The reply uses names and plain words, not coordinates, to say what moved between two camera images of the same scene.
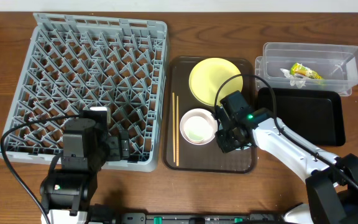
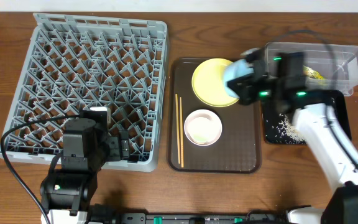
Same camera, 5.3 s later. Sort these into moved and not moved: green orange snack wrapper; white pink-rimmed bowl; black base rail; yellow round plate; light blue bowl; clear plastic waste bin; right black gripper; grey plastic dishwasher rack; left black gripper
Moved: white pink-rimmed bowl; right black gripper; light blue bowl
Not moved: left black gripper; green orange snack wrapper; clear plastic waste bin; grey plastic dishwasher rack; black base rail; yellow round plate
